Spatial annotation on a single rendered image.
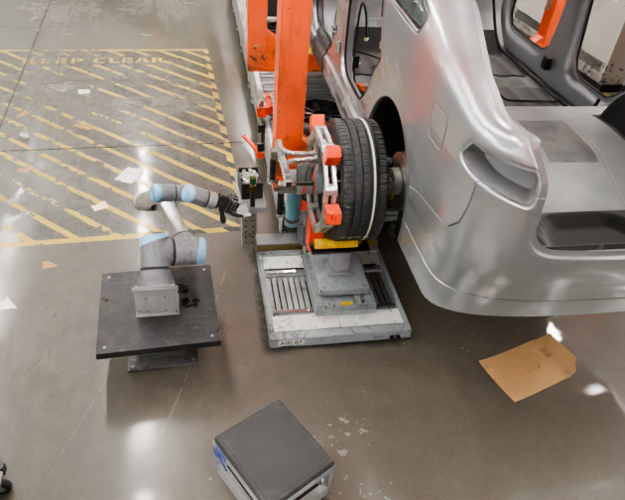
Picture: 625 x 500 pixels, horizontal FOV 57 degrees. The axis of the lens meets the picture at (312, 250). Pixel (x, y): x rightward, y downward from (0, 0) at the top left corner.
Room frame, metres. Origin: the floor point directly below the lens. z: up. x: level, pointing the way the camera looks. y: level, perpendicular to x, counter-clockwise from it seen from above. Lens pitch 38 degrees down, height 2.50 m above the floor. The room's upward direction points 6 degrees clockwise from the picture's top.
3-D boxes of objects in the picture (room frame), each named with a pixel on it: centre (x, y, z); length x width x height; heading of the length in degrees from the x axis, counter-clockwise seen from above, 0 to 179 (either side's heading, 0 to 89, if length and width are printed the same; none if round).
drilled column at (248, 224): (3.19, 0.45, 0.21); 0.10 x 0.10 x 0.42; 13
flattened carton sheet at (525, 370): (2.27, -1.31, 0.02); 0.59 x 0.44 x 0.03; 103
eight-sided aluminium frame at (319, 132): (2.70, 0.00, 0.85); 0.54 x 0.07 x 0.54; 13
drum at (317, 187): (2.68, 0.07, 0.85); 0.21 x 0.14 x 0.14; 103
